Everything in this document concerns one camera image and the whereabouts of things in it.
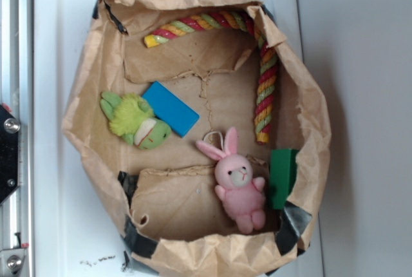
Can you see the pink plush bunny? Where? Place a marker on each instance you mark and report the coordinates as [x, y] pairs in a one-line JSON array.
[[241, 194]]

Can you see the brown paper lined box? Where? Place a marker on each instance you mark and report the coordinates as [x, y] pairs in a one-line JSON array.
[[162, 201]]

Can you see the blue rectangular block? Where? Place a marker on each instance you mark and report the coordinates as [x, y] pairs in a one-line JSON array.
[[169, 108]]

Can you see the green plush toy animal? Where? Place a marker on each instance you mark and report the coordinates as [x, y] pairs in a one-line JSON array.
[[131, 118]]

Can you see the green rectangular block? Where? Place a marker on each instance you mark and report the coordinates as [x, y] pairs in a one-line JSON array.
[[282, 176]]

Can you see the white plastic bin lid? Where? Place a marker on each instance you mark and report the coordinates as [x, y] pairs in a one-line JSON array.
[[73, 235]]

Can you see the multicolour twisted rope toy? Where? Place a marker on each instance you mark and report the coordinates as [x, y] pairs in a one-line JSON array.
[[236, 20]]

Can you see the black metal bracket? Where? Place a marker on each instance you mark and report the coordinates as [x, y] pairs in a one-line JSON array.
[[9, 153]]

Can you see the aluminium frame rail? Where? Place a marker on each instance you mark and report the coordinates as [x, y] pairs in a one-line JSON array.
[[16, 95]]

